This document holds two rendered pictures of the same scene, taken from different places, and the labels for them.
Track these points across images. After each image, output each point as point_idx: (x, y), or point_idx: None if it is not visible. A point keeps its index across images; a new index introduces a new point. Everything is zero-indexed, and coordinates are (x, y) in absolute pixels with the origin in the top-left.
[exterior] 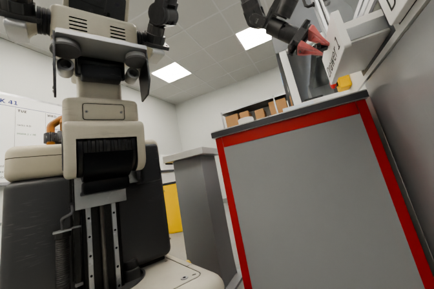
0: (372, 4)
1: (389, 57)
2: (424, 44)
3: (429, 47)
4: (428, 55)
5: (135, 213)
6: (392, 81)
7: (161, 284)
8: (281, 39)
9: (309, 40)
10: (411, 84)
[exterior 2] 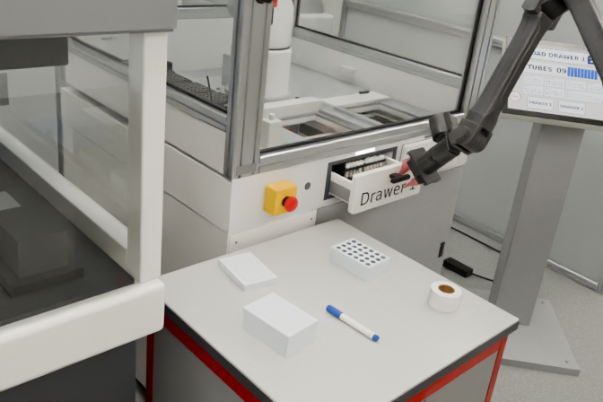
0: (387, 148)
1: None
2: (401, 198)
3: (402, 201)
4: (399, 205)
5: None
6: (363, 214)
7: None
8: (441, 167)
9: (407, 166)
10: (378, 220)
